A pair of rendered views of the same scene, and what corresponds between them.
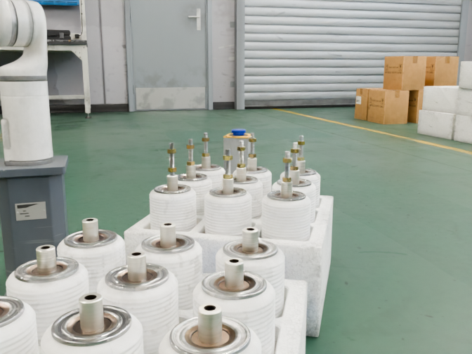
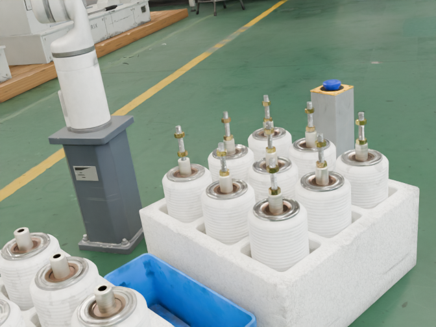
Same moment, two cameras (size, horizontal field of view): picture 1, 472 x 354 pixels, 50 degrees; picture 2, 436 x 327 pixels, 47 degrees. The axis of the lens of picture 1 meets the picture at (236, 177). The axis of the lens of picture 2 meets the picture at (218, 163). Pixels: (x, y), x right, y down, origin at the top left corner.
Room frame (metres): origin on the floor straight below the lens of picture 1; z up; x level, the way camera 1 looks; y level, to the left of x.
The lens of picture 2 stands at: (0.36, -0.46, 0.65)
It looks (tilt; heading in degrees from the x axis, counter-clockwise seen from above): 24 degrees down; 38
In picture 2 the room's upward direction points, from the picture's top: 8 degrees counter-clockwise
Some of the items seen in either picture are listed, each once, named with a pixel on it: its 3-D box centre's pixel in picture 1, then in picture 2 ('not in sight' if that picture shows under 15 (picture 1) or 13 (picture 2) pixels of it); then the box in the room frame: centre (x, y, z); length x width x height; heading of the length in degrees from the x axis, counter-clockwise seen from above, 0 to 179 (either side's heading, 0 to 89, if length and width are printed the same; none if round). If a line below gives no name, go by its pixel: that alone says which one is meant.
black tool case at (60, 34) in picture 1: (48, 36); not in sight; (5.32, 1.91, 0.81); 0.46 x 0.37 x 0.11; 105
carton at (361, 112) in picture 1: (374, 103); not in sight; (5.03, -1.37, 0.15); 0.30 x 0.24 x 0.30; 104
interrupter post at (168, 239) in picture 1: (168, 235); (60, 265); (0.68, 0.10, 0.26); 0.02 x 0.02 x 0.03
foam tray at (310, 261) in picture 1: (241, 248); (278, 237); (1.10, -0.01, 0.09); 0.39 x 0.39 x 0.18; 76
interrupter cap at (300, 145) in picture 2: (252, 170); (311, 145); (1.22, -0.04, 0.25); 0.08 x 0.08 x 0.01
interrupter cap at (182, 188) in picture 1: (172, 189); (185, 173); (1.02, 0.13, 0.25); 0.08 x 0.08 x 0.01
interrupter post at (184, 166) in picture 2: (172, 183); (184, 167); (1.02, 0.13, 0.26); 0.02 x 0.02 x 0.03
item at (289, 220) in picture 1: (285, 240); (280, 256); (0.96, -0.10, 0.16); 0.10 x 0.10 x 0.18
